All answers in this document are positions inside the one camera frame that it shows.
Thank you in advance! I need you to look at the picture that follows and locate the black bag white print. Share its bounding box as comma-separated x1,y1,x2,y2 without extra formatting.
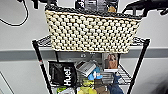
48,60,78,88

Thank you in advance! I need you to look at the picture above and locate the brown plush toy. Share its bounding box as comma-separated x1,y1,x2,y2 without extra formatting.
107,5,118,14

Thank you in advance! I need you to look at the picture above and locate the long grey wall band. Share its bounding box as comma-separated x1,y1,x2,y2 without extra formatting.
0,47,168,62

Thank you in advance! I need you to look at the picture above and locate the green round item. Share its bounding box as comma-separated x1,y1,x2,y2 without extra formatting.
56,85,68,94

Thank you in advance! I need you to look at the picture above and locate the blue shark plush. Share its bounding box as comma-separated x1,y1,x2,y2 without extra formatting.
108,73,125,94

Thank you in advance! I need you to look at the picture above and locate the box with portrait photo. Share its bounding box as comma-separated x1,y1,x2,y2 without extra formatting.
102,52,120,73

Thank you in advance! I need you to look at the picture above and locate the pale spotted basket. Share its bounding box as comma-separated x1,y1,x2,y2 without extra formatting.
44,3,142,54

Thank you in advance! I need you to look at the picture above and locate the white flat box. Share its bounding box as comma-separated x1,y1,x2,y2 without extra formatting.
74,59,97,77

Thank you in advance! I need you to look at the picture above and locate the thin black cable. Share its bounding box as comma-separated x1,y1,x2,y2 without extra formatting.
0,0,30,28

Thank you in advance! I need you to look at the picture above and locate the black wire shelf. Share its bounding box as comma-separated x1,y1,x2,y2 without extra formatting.
31,34,151,94

